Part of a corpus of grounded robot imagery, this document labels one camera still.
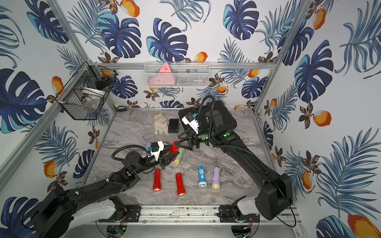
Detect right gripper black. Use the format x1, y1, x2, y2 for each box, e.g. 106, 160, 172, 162
175, 127, 215, 152

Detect light green flashlight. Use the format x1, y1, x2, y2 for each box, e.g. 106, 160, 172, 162
172, 148, 185, 165

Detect red flashlight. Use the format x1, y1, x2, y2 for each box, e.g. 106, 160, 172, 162
170, 141, 179, 154
153, 169, 161, 191
176, 173, 186, 196

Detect purple flashlight yellow rim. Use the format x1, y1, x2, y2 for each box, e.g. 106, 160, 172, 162
145, 143, 151, 155

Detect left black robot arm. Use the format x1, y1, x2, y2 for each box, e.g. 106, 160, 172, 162
31, 151, 178, 238

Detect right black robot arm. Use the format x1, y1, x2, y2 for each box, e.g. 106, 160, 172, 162
176, 129, 293, 220

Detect blue flashlight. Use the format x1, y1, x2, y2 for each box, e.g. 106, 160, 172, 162
198, 166, 207, 187

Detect purple flashlight lower right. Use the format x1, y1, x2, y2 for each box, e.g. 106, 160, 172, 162
212, 167, 220, 190

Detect small black box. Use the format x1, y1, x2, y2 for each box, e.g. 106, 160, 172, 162
168, 119, 179, 133

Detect black plastic tool case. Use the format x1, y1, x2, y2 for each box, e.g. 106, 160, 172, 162
179, 101, 237, 132

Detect white work glove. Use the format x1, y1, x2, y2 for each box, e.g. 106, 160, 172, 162
153, 113, 169, 134

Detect black tape roll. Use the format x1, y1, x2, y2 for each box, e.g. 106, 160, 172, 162
117, 106, 127, 112

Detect pink triangle object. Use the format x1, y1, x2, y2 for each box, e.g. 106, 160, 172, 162
153, 62, 176, 86

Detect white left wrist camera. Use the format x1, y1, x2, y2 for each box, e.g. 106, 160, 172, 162
147, 141, 164, 160

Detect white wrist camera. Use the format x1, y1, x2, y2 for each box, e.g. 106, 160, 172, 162
147, 141, 164, 160
182, 113, 199, 134

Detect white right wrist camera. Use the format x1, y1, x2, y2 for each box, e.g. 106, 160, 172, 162
182, 113, 199, 134

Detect black corrugated cable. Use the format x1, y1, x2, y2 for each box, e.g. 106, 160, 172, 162
111, 144, 146, 161

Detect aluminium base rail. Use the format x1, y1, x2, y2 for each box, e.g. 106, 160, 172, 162
58, 204, 302, 226

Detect white wire shelf basket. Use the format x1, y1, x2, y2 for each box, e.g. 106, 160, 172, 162
144, 61, 210, 87

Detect black wire basket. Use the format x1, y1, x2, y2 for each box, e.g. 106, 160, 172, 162
55, 61, 118, 121

